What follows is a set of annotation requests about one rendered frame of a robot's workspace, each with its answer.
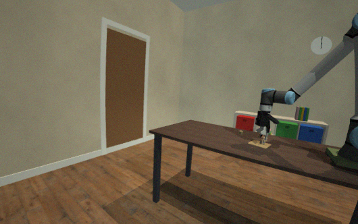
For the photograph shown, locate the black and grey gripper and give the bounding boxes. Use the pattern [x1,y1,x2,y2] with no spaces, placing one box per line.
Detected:
[255,111,270,140]

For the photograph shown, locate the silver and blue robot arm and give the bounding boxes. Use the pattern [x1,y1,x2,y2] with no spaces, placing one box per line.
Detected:
[259,13,358,163]

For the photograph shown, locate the tan flat mat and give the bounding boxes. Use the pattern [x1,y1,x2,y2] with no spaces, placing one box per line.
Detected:
[247,140,271,149]

